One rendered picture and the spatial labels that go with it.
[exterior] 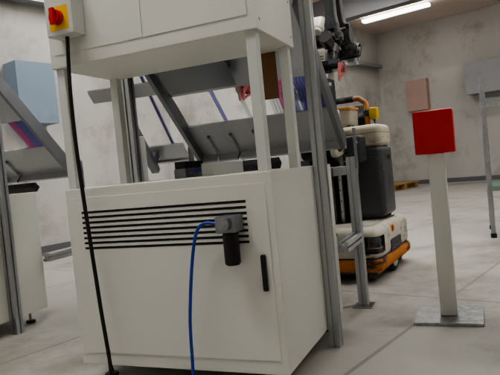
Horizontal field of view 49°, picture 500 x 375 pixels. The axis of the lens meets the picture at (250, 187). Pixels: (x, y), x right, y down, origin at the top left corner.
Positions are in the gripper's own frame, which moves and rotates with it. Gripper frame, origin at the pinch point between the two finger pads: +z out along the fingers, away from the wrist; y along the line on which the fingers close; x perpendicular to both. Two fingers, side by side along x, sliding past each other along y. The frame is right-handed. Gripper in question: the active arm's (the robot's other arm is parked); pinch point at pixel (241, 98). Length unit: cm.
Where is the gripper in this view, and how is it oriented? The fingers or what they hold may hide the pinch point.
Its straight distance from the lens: 231.0
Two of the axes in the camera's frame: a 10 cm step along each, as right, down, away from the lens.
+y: 9.2, -0.8, -3.7
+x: 3.4, 6.3, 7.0
